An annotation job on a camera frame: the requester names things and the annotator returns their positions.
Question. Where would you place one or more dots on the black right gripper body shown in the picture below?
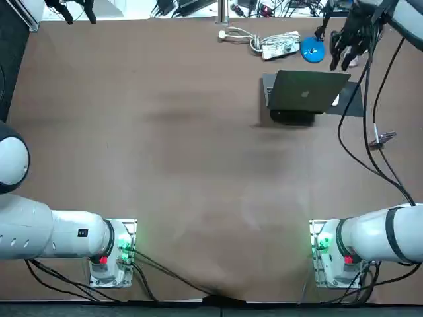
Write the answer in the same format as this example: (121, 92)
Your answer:
(363, 18)

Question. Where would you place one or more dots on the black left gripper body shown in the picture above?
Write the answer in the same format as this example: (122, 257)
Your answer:
(71, 2)

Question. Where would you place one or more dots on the grey laptop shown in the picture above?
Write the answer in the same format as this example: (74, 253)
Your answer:
(307, 92)

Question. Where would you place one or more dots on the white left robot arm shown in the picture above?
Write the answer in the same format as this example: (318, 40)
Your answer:
(66, 237)

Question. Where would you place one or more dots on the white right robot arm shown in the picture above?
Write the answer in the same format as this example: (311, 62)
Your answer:
(370, 234)

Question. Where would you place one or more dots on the white computer mouse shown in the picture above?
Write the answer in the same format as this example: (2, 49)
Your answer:
(335, 100)

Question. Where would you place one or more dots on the black mouse pad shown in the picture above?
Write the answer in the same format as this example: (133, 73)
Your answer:
(350, 99)

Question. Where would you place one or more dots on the pink cup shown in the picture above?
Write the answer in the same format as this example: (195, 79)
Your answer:
(354, 62)

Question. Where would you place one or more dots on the blue desk lamp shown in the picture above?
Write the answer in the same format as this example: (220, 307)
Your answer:
(313, 50)

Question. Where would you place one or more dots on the white power strip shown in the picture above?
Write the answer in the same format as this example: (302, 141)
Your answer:
(281, 46)

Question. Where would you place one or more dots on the small black power adapter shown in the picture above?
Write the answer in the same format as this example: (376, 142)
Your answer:
(165, 7)

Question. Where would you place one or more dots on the small board with red light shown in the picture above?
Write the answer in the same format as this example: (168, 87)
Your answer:
(267, 12)

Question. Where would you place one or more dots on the large black power adapter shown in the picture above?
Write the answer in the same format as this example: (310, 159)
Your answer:
(193, 6)

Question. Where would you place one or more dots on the aluminium table edge rail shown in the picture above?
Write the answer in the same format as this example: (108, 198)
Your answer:
(30, 16)

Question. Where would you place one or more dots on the aluminium post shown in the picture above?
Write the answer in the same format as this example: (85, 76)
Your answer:
(222, 11)

